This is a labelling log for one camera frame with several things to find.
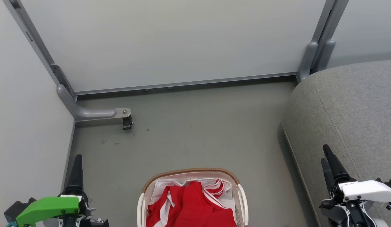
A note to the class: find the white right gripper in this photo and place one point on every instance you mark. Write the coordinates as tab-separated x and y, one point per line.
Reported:
369	190

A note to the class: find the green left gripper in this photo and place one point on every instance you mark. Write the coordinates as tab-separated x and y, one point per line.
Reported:
47	206

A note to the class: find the red and white garment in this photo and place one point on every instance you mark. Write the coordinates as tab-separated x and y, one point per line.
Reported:
192	208

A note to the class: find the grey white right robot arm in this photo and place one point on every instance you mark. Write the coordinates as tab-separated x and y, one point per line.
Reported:
339	214

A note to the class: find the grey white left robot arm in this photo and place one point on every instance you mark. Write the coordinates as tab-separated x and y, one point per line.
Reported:
94	222

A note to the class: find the grey fabric sofa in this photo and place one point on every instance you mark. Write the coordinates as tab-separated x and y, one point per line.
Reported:
356	119

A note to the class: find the black round right gripper motor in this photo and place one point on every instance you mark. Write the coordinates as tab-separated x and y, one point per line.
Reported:
389	183

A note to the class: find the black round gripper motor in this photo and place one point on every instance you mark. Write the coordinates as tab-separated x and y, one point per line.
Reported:
389	183
15	208

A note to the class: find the grey partition foot with caster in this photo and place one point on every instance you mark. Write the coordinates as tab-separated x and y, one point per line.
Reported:
88	113

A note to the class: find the black round left gripper motor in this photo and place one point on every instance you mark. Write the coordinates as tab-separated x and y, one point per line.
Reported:
15	208

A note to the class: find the white laundry basket brown rim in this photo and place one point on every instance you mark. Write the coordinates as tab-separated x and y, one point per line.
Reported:
242	201

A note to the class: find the grey double partition post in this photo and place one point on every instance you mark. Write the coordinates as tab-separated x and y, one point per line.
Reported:
321	41

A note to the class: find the grey partition bottom rail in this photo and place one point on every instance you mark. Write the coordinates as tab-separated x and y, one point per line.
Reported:
183	83

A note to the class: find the grey slanted partition post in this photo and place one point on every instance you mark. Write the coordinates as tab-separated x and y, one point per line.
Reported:
34	39

